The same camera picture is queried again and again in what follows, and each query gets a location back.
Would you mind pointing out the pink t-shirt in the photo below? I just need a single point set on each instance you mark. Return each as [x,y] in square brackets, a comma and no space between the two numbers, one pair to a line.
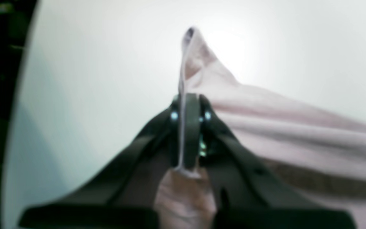
[321,154]

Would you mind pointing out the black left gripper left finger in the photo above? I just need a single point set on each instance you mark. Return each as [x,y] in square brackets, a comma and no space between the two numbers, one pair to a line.
[122,194]

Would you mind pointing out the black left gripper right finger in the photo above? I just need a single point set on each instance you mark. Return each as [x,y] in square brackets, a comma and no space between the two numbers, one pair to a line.
[247,194]

